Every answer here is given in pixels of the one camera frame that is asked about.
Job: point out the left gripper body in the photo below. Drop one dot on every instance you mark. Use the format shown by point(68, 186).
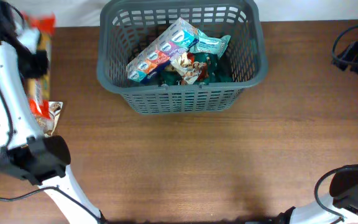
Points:
point(33, 65)

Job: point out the San Remo spaghetti packet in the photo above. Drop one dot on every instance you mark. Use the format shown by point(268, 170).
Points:
point(38, 88)

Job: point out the grey plastic shopping basket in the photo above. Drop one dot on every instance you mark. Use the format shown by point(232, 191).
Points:
point(128, 27)

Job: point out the white Kleenex tissue multipack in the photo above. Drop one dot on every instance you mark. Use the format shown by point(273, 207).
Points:
point(177, 39)

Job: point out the green Nescafe coffee bag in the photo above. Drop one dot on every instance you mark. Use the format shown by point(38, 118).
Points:
point(216, 72)

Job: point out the beige brown snack bag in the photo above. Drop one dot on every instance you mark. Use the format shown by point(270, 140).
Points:
point(188, 68)

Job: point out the light blue snack packet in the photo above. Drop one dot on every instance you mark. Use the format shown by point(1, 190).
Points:
point(211, 45)

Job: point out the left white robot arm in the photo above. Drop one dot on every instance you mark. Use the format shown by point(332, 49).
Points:
point(26, 152)

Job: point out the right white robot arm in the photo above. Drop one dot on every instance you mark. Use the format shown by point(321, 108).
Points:
point(336, 192)

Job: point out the brown white cookie bag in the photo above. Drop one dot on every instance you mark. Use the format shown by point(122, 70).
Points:
point(49, 120)

